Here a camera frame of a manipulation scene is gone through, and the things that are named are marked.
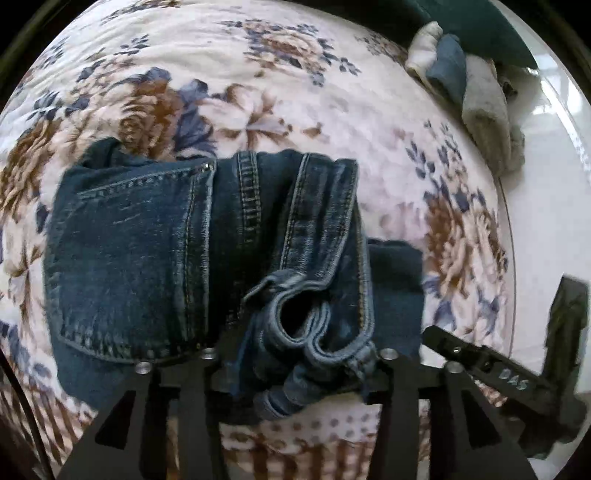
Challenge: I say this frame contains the folded grey and blue clothes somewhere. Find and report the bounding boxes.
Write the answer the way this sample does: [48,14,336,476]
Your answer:
[405,21,525,176]

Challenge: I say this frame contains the dark teal velvet pillow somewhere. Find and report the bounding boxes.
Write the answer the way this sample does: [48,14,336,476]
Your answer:
[402,0,538,69]

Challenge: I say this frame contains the black cable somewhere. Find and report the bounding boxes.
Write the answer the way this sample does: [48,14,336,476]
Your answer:
[0,350,52,480]

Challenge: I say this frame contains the white bed headboard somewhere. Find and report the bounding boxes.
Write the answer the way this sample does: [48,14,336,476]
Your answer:
[495,1,590,373]

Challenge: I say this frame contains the floral quilted bedspread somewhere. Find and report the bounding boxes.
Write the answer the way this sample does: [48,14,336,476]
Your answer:
[1,1,509,470]

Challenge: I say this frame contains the dark blue denim jeans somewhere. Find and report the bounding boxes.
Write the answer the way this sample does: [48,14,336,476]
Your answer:
[44,138,424,424]

